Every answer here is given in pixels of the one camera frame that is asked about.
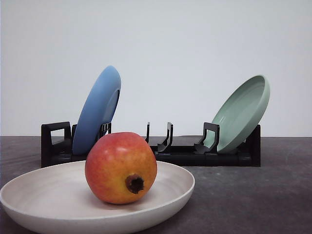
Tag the black plastic dish rack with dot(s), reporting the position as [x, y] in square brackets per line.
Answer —
[57, 140]

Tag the red yellow pomegranate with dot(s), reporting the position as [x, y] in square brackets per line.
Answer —
[121, 168]

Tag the green plate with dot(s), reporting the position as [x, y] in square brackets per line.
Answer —
[241, 114]

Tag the white plate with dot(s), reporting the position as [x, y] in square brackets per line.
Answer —
[59, 199]

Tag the blue plate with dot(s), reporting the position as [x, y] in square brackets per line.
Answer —
[98, 108]

